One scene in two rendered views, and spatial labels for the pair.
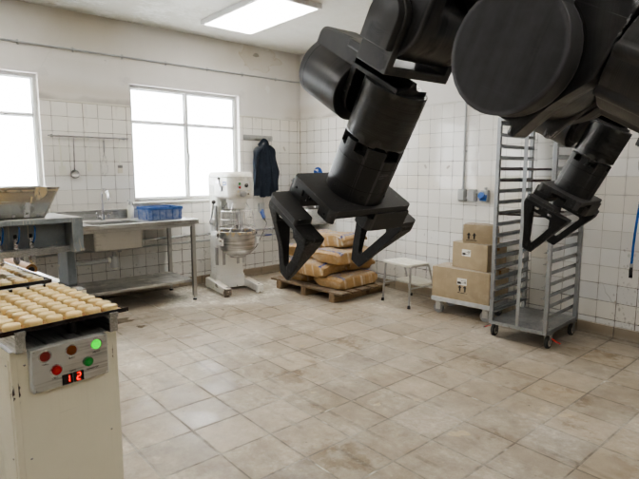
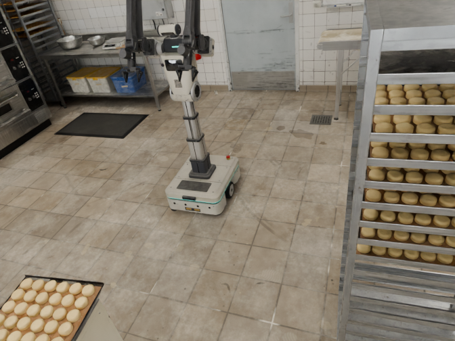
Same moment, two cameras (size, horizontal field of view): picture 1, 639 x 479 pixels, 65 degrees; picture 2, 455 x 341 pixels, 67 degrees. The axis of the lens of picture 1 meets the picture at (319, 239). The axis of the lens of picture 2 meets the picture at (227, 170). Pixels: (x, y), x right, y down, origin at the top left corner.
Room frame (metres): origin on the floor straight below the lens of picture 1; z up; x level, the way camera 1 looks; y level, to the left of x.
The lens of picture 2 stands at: (1.31, 2.07, 2.06)
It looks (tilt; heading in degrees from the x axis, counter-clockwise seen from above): 35 degrees down; 245
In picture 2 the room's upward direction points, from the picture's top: 9 degrees counter-clockwise
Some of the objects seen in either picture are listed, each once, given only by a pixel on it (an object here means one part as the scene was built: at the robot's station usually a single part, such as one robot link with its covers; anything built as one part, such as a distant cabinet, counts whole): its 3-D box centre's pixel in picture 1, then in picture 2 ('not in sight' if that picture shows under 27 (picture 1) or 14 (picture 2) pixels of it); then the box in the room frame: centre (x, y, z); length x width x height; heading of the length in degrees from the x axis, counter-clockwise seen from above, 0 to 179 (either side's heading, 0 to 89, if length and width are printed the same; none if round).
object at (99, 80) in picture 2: not in sight; (105, 79); (0.50, -3.62, 0.36); 0.47 x 0.38 x 0.26; 41
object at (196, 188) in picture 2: not in sight; (202, 174); (0.41, -0.39, 0.24); 0.68 x 0.53 x 0.41; 41
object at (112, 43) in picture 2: not in sight; (116, 42); (0.24, -3.27, 0.92); 0.32 x 0.30 x 0.09; 48
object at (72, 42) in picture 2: not in sight; (71, 42); (0.78, -3.91, 0.95); 0.39 x 0.39 x 0.14
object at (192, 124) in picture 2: not in sight; (194, 135); (0.40, -0.40, 0.65); 0.11 x 0.11 x 0.40; 41
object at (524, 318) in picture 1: (538, 227); not in sight; (4.19, -1.83, 0.93); 0.64 x 0.51 x 1.78; 134
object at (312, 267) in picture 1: (315, 265); not in sight; (5.76, 0.05, 0.32); 0.72 x 0.42 x 0.17; 45
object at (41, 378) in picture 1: (69, 361); not in sight; (1.59, 0.82, 0.77); 0.24 x 0.04 x 0.14; 138
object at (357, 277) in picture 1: (347, 277); not in sight; (5.69, -0.32, 0.19); 0.72 x 0.42 x 0.15; 135
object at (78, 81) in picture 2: not in sight; (86, 79); (0.76, -3.92, 0.36); 0.47 x 0.39 x 0.26; 39
